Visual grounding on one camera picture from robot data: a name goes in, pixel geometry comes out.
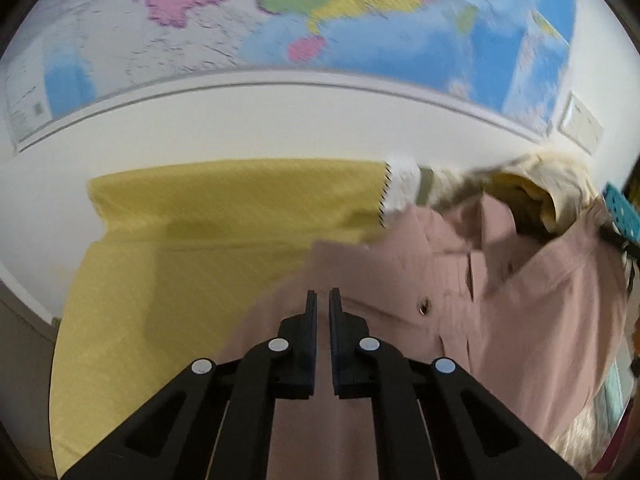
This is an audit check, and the yellow bed sheet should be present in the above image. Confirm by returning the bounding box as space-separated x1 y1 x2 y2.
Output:
50 159 388 476

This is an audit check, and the white wall socket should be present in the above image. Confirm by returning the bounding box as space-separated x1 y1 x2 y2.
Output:
571 109 594 145
584 124 604 155
559 92 582 133

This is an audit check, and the mustard brown garment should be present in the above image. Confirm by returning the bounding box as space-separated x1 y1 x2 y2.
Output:
492 172 558 235

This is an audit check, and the pink jacket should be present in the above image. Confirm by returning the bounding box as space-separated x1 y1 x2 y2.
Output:
220 190 633 480

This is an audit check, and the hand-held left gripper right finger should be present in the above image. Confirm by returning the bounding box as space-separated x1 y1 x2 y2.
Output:
327 287 583 480

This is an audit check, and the cream garment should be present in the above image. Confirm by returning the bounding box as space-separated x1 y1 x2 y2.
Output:
432 152 599 237

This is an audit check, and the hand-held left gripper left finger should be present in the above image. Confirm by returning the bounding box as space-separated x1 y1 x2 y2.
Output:
62 289 319 480

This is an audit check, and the colourful wall map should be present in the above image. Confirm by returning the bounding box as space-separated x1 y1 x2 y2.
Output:
0 0 582 154

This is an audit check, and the teal dotted cloth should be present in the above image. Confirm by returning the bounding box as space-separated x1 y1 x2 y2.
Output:
600 182 640 249

